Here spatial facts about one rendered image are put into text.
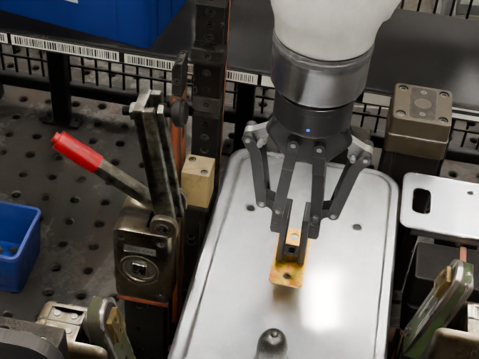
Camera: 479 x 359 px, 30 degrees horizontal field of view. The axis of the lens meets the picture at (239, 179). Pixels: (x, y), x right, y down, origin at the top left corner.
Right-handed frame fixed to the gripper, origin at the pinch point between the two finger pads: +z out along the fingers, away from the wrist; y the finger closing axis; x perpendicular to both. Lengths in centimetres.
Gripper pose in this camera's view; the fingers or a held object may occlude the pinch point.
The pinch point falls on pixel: (294, 231)
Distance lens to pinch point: 97.5
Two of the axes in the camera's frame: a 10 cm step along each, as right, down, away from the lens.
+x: -1.9, 6.7, -7.2
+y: -9.8, -1.7, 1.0
